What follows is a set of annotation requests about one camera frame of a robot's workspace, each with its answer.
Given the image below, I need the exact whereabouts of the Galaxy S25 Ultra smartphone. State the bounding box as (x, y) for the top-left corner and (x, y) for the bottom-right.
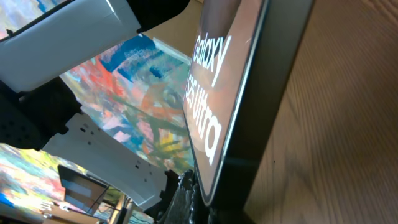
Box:
(183, 0), (313, 208)

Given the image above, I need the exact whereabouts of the colourful painting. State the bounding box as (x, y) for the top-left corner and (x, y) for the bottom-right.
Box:
(0, 0), (195, 224)

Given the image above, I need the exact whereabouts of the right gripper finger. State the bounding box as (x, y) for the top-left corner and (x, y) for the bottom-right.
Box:
(157, 170), (210, 224)

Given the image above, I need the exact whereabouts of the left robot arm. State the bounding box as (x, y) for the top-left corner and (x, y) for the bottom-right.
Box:
(1, 0), (190, 220)

